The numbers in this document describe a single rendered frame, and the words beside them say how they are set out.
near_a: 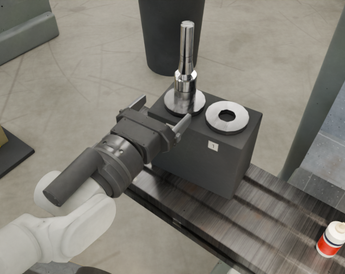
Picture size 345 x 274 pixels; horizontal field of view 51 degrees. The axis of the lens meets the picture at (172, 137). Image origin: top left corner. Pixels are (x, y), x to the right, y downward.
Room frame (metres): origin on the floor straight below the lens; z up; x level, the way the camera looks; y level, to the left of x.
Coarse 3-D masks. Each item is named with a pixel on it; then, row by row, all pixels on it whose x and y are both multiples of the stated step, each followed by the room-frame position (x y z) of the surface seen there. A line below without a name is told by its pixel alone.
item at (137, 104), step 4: (140, 96) 0.54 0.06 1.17; (144, 96) 0.54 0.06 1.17; (136, 100) 0.53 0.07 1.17; (140, 100) 0.53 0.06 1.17; (144, 100) 0.54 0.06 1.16; (132, 104) 0.51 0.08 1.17; (136, 104) 0.52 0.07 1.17; (140, 104) 0.53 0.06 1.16; (124, 108) 0.51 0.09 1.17; (132, 108) 0.51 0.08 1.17; (136, 108) 0.52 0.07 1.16; (140, 108) 0.53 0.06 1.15
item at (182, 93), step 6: (174, 84) 0.57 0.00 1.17; (180, 84) 0.56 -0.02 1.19; (192, 84) 0.56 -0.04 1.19; (174, 90) 0.57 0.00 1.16; (180, 90) 0.56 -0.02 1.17; (186, 90) 0.55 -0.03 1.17; (192, 90) 0.56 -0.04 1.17; (174, 96) 0.57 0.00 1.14; (180, 96) 0.56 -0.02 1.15; (186, 96) 0.56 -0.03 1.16; (192, 96) 0.56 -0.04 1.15; (180, 102) 0.56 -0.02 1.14; (186, 102) 0.56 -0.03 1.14; (192, 102) 0.56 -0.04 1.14
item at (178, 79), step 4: (176, 72) 0.58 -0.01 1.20; (176, 76) 0.57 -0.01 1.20; (180, 76) 0.57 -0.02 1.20; (192, 76) 0.57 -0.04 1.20; (196, 76) 0.57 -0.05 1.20; (176, 80) 0.56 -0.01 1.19; (180, 80) 0.56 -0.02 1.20; (184, 80) 0.56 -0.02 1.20; (188, 80) 0.56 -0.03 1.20; (192, 80) 0.56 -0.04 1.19; (184, 84) 0.56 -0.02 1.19; (188, 84) 0.56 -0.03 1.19
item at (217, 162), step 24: (168, 96) 0.59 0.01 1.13; (216, 96) 0.60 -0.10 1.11; (168, 120) 0.53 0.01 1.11; (192, 120) 0.53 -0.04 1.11; (216, 120) 0.52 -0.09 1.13; (240, 120) 0.52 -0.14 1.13; (192, 144) 0.50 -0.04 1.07; (216, 144) 0.47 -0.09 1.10; (240, 144) 0.46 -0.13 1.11; (168, 168) 0.53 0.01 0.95; (192, 168) 0.50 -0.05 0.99; (216, 168) 0.47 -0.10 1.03; (240, 168) 0.46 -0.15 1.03; (216, 192) 0.47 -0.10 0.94
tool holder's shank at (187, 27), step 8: (184, 24) 0.58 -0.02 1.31; (192, 24) 0.58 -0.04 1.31; (184, 32) 0.57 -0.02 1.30; (192, 32) 0.57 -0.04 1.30; (184, 40) 0.57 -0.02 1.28; (192, 40) 0.57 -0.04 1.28; (184, 48) 0.57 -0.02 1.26; (192, 48) 0.57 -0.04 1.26; (184, 56) 0.57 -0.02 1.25; (192, 56) 0.57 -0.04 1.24; (184, 64) 0.57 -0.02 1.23; (192, 64) 0.57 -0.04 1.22; (184, 72) 0.56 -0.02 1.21; (192, 72) 0.57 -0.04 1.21
